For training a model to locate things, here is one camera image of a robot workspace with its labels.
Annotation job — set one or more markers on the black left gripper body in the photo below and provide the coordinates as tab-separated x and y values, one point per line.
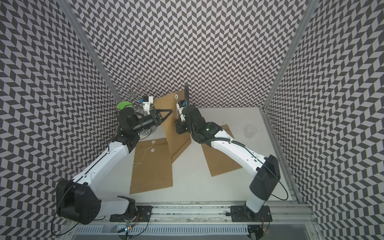
149	121

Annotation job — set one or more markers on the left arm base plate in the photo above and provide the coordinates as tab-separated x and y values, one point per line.
136	214

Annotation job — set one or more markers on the brown file bag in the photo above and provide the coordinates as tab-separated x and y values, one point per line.
177	143
218	162
152	167

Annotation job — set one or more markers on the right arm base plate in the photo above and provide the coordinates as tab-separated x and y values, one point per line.
244	214

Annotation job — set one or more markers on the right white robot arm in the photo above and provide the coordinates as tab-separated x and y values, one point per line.
264	170

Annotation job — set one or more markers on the green plastic goblet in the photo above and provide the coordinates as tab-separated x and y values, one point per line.
123	105

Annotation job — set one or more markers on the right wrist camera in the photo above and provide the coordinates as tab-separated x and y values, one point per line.
180	107

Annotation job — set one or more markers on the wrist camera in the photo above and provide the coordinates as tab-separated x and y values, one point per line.
180	107
146	103

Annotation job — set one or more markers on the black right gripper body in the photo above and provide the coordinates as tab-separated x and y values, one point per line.
191	129

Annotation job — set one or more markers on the metal wire cup rack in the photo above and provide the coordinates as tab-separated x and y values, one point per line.
132	96

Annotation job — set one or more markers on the clear plastic cup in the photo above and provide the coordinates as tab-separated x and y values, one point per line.
249	131

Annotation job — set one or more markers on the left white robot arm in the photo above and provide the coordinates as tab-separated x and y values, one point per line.
77	199

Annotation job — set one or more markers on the aluminium front rail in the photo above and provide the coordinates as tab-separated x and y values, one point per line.
215	213

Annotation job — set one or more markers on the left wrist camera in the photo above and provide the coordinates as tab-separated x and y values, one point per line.
146	103

